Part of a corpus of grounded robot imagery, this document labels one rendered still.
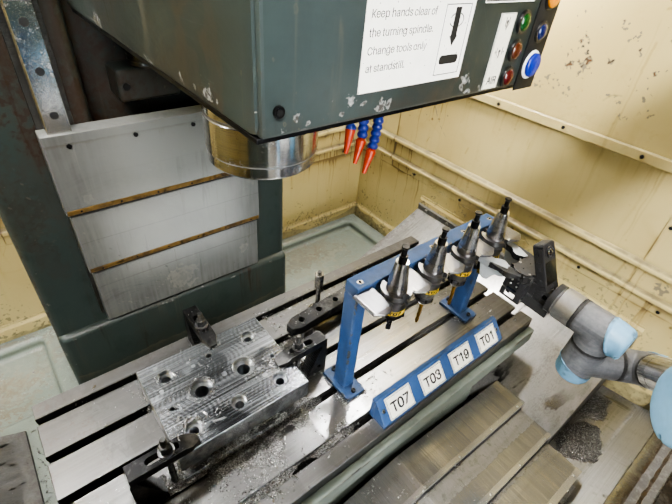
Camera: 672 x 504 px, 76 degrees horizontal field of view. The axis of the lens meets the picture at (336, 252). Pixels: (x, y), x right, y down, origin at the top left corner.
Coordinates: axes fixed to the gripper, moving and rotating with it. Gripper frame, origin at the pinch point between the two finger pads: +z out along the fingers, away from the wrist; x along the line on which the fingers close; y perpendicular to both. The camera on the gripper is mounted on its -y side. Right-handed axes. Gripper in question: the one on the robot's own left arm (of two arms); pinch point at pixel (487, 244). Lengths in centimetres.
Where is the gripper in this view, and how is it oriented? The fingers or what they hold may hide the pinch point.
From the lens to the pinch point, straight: 110.9
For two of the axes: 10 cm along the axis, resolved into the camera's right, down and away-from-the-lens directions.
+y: -1.0, 7.7, 6.3
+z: -6.2, -5.4, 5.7
